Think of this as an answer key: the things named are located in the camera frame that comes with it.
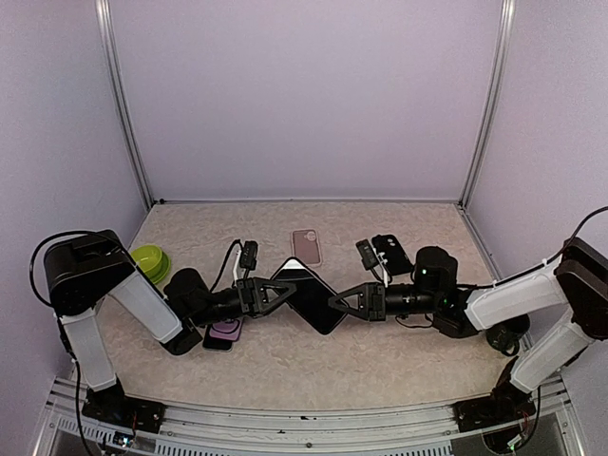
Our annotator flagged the dark green mug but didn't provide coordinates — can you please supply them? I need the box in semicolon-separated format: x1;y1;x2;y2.
485;314;530;357

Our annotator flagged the right aluminium frame post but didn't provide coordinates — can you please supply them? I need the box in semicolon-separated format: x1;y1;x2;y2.
459;0;516;212

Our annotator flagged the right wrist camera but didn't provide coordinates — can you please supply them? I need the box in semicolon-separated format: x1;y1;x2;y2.
355;239;390;286

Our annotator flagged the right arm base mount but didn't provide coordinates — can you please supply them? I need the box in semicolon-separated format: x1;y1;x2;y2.
453;357;536;432

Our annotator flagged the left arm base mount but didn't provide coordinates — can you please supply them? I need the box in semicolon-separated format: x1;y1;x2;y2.
82;382;166;434

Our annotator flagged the left aluminium frame post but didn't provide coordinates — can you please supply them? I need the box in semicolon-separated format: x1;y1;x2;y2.
94;0;155;211

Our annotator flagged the front aluminium rail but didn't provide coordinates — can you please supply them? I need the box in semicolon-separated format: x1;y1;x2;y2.
32;374;585;456

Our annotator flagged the face-up phone under stack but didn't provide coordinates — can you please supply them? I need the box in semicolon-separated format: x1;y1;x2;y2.
202;327;233;352

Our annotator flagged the green bowl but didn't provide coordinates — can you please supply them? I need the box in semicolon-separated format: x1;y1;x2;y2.
130;244;170;276

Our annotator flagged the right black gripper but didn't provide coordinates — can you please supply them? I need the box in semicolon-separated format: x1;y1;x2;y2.
328;281;441;322

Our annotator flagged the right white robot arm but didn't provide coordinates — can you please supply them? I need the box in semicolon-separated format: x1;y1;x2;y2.
329;234;607;422

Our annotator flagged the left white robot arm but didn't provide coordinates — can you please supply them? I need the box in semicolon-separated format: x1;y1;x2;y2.
31;230;296;423

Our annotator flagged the pink phone case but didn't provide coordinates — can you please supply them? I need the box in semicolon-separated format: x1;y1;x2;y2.
291;229;322;266

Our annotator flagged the purple phone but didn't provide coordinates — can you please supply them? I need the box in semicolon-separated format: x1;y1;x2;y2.
209;318;243;342

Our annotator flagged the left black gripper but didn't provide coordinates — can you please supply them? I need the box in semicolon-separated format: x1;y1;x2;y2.
190;276;298;327

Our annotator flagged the black phone case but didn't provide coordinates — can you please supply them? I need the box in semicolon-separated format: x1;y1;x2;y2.
371;234;413;276
272;256;346;335

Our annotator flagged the green plate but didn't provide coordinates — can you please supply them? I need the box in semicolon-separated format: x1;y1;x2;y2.
150;253;171;284

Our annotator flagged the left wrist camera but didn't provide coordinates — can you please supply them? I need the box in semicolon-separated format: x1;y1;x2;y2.
233;240;258;281

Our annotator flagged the aluminium frame post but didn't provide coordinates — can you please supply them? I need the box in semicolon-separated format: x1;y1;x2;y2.
94;0;155;211
459;0;516;212

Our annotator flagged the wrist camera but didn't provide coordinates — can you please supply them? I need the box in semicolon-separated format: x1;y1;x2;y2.
355;239;390;286
233;240;258;281

